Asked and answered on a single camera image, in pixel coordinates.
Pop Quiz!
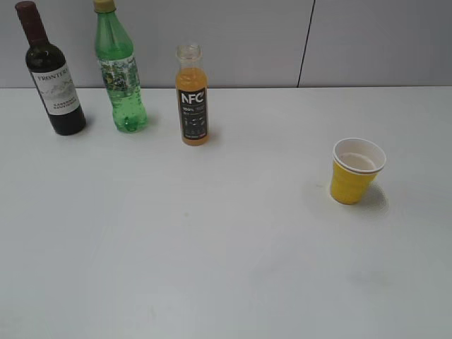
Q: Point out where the NFC orange juice bottle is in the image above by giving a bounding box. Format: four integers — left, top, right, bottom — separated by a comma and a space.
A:
176, 44, 209, 146

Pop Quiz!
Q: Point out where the yellow paper cup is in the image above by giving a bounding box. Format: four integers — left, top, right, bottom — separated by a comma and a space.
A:
330, 138, 386, 205

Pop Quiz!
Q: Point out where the green plastic soda bottle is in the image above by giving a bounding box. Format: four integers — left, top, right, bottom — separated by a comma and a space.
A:
93, 1, 148, 133

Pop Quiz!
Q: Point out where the dark red wine bottle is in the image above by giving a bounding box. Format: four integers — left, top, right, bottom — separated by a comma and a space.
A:
15, 1, 86, 136

